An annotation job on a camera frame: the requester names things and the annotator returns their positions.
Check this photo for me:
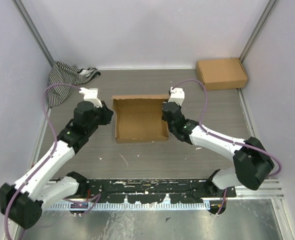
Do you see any brown cardboard box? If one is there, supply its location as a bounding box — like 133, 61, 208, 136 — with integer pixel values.
195, 57, 248, 91
112, 94, 169, 144

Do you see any aluminium corner post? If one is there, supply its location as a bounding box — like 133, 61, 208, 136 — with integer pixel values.
239, 0, 279, 63
12, 0, 55, 66

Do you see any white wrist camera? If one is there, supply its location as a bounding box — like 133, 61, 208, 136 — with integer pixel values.
167, 87, 185, 107
79, 87, 103, 108

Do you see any aluminium front frame rail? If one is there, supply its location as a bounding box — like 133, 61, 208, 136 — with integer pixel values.
11, 178, 285, 201

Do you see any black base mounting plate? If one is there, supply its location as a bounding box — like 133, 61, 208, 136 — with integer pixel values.
67, 178, 224, 204

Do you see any left aluminium corner post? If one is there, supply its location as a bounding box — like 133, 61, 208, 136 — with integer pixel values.
12, 0, 55, 66

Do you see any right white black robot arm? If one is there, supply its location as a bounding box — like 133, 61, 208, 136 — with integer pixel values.
162, 102, 275, 198

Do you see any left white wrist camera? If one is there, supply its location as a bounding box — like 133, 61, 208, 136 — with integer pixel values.
79, 87, 103, 108

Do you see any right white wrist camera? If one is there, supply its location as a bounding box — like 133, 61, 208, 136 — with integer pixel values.
167, 87, 185, 107

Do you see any right aluminium corner post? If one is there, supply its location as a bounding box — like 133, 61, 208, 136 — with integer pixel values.
239, 0, 279, 63

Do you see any folded brown cardboard box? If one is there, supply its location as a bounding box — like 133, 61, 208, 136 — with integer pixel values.
195, 57, 248, 91

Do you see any white slotted cable duct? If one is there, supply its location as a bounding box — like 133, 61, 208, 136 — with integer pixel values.
46, 199, 211, 211

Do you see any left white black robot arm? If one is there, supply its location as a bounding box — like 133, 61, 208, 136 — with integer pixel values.
0, 100, 114, 230

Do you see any striped black white cloth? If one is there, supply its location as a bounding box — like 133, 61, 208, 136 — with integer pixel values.
46, 60, 101, 108

